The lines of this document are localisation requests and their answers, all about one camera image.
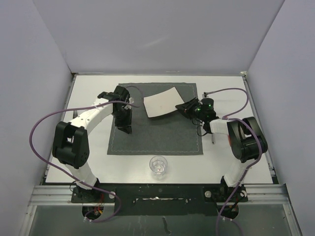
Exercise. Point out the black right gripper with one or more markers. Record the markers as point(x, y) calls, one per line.
point(186, 108)

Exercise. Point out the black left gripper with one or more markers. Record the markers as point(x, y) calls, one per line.
point(125, 126)

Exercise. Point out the white rectangular plate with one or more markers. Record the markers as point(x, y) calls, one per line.
point(162, 103)

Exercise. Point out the grey cloth placemat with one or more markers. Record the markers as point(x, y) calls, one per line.
point(170, 134)

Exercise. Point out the clear plastic cup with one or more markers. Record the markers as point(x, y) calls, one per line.
point(158, 166)

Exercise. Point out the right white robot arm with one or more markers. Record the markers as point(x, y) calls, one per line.
point(245, 137)

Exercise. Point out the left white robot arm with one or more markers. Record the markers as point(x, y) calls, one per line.
point(71, 140)

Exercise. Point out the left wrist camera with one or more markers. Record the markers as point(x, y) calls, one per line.
point(119, 94)

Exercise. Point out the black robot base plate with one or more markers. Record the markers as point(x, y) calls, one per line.
point(163, 208)

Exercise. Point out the aluminium frame rail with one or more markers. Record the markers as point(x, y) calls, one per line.
point(49, 195)

